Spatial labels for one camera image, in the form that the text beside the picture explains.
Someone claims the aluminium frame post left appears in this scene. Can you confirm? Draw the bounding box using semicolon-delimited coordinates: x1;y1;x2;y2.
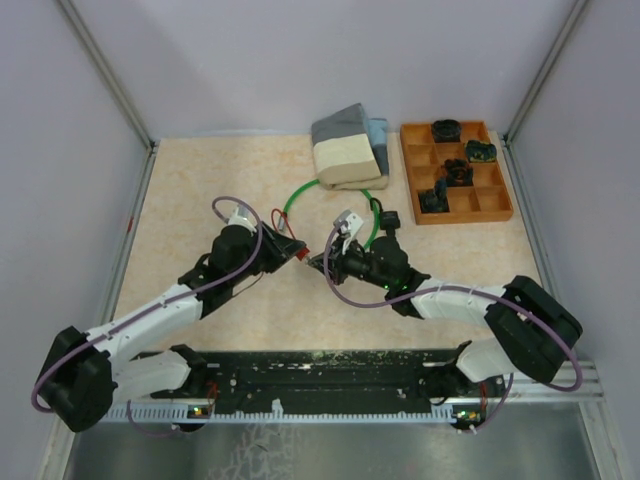
54;0;155;149

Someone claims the dark rolled item middle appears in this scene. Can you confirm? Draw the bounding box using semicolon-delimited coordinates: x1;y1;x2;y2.
444;158;474;187

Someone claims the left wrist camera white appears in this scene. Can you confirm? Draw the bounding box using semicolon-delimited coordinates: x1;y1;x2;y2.
226;206;255;232

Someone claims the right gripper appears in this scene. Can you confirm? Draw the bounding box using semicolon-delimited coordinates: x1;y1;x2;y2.
308;233;392;290

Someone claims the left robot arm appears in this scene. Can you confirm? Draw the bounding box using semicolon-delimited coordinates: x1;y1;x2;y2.
31;222;306;433

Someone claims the black Kaijing padlock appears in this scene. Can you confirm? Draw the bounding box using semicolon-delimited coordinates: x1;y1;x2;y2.
369;197;401;237

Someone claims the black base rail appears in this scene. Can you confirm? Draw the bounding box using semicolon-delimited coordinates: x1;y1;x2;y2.
154;349;505;416

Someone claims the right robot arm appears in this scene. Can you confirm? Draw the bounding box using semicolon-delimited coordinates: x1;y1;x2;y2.
308;237;583;396

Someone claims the dark rolled item lower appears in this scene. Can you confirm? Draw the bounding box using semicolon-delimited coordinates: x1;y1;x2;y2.
418;178;449;213

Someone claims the green cable lock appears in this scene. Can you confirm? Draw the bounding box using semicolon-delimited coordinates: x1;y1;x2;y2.
271;180;382;249

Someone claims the wooden compartment tray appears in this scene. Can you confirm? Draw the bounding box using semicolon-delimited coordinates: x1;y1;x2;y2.
400;120;514;225

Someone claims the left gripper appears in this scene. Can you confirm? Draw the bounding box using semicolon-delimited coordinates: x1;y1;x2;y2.
231;221;308;286

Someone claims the aluminium frame post right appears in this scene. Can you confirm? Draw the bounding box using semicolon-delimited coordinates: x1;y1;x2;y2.
503;0;591;144

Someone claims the dark rolled item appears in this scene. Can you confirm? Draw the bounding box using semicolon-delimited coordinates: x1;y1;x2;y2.
431;119;462;143
444;158;474;187
464;140;497;163
418;178;449;213

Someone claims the dark rolled item top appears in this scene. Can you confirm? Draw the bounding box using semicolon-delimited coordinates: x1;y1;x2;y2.
431;119;462;143

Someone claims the dark rolled item right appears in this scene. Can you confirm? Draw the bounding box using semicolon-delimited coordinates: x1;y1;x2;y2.
464;140;497;163

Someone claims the aluminium frame post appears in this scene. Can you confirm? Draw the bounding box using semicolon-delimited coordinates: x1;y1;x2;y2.
503;0;591;144
54;0;155;149

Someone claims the folded grey beige cloth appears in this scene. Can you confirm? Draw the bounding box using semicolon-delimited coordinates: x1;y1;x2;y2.
311;103;390;190

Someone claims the red cable seal lock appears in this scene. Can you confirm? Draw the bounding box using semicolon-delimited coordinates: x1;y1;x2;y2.
270;208;309;261

